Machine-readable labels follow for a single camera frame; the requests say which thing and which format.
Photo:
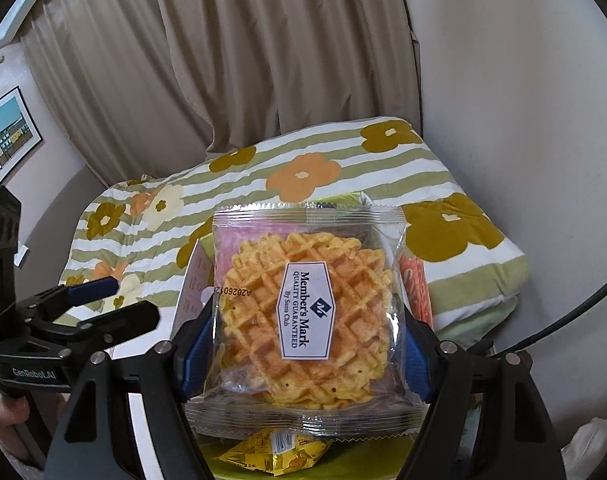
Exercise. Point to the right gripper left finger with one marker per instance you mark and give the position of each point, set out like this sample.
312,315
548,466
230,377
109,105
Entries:
194,344

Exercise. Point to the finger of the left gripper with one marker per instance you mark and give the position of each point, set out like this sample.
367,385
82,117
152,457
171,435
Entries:
126,323
86,293

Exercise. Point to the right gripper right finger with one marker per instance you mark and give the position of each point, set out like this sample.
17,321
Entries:
418,344

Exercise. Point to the clear waffle snack pack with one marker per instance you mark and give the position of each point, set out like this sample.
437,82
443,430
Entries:
308,330

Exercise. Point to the person's left hand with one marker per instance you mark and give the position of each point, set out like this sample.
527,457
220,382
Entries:
13,412

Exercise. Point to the grey padded headboard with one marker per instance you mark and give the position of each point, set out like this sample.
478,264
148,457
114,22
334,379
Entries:
50,241

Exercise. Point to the floral striped folded quilt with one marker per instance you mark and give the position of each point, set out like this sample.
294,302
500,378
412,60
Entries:
141,232

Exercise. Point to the green cardboard box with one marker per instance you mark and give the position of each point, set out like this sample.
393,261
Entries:
359,459

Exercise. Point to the yellow small snack packet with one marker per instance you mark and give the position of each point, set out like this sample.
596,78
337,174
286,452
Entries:
277,452

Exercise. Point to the framed houses picture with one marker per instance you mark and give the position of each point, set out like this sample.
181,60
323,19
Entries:
18,133

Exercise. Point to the black curved lamp stand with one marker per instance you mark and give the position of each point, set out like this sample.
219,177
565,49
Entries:
571,316

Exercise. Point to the beige window curtain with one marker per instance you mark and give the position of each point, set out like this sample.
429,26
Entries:
156,86

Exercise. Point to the white wall switch box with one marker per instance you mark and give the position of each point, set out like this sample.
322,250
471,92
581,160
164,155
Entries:
20,255

